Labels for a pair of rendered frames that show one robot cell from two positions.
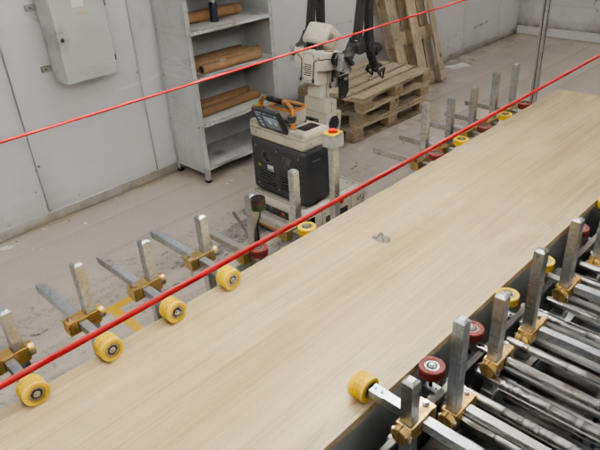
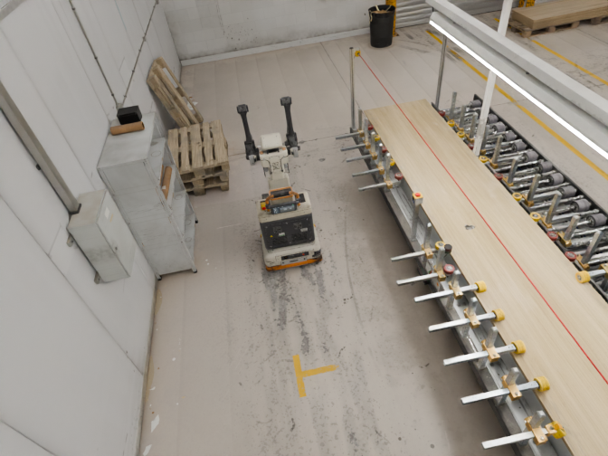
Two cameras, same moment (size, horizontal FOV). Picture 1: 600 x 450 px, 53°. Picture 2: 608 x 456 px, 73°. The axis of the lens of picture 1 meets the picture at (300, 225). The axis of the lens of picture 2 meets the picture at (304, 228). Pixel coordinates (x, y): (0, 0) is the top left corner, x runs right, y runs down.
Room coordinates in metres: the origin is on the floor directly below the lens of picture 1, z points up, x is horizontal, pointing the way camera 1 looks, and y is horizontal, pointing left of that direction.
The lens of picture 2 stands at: (1.64, 2.40, 3.44)
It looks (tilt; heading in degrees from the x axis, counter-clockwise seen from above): 43 degrees down; 310
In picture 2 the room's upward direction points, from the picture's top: 8 degrees counter-clockwise
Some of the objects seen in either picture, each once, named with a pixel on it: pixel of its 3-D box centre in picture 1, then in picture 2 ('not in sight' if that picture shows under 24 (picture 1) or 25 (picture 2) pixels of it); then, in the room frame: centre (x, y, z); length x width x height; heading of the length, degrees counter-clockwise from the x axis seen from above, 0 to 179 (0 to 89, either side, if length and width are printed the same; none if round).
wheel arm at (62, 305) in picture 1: (71, 313); (481, 355); (1.66, 0.81, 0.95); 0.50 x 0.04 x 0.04; 44
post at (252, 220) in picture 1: (254, 245); (438, 269); (2.17, 0.20, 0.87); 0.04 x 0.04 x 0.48; 44
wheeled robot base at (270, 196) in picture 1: (305, 201); (289, 239); (3.90, -0.05, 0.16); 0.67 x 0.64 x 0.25; 133
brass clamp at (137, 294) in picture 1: (147, 286); (470, 318); (1.81, 0.57, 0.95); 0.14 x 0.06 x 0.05; 134
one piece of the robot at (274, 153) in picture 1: (293, 151); (285, 216); (3.84, 0.01, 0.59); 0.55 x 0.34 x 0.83; 43
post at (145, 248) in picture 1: (154, 294); (468, 319); (1.82, 0.56, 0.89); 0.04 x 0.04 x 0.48; 44
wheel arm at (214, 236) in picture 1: (229, 244); (423, 278); (2.23, 0.31, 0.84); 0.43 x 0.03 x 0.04; 44
